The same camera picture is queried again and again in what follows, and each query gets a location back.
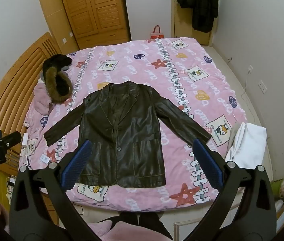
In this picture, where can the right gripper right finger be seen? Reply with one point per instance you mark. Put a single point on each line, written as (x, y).
(244, 208)

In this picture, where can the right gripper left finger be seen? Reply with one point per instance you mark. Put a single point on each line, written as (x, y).
(40, 208)

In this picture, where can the dark brown leather jacket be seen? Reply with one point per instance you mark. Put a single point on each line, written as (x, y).
(122, 122)

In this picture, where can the wooden headboard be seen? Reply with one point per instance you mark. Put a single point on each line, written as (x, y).
(16, 87)

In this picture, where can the white folded cloth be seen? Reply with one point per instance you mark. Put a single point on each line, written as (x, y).
(247, 145)

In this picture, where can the pink fluffy garment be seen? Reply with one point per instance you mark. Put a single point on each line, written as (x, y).
(42, 101)

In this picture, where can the pink patterned bed blanket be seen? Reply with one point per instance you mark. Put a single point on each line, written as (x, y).
(182, 72)

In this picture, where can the wooden wardrobe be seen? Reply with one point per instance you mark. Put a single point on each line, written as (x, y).
(98, 22)

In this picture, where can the red gift bag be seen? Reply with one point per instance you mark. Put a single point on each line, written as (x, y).
(156, 34)

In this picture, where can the wooden door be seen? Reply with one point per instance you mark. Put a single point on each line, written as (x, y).
(183, 26)

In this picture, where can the black coat hanging on door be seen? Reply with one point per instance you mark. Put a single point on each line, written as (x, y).
(204, 12)

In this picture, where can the white wall socket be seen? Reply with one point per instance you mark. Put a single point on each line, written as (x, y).
(262, 87)

